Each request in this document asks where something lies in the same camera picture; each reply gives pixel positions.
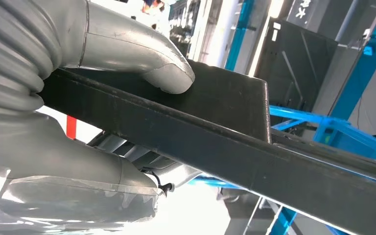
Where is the white car with red stripe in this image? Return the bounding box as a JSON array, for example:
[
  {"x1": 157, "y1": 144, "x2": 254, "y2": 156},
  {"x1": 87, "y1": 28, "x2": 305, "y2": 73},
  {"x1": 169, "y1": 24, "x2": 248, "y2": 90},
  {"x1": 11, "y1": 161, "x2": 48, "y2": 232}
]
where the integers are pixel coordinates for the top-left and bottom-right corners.
[{"x1": 35, "y1": 105, "x2": 103, "y2": 144}]

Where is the black flat panel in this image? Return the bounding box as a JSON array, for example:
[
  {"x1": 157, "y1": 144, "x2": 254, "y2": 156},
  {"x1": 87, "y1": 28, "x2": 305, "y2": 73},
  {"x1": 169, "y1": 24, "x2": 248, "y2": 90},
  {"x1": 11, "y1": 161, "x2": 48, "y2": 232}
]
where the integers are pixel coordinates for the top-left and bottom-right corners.
[{"x1": 256, "y1": 18, "x2": 338, "y2": 127}]

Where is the blue metal post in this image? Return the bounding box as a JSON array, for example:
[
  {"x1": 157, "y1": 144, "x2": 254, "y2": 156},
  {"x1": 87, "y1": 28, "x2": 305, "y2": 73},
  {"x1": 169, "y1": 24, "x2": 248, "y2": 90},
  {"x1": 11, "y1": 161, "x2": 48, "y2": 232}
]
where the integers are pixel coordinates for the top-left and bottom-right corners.
[{"x1": 224, "y1": 0, "x2": 257, "y2": 71}]

